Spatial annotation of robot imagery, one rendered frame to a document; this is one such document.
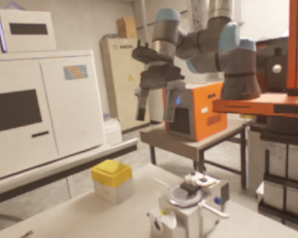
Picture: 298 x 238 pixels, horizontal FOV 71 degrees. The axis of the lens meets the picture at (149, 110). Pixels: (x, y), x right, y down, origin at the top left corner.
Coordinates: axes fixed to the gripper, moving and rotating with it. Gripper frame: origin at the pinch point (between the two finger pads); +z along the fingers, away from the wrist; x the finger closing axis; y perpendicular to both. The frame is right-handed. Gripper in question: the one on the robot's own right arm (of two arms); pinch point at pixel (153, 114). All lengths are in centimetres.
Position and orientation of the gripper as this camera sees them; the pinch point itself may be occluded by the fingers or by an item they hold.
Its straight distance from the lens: 59.4
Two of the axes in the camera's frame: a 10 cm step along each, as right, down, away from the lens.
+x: -5.8, 0.3, 8.1
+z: -1.5, 9.8, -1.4
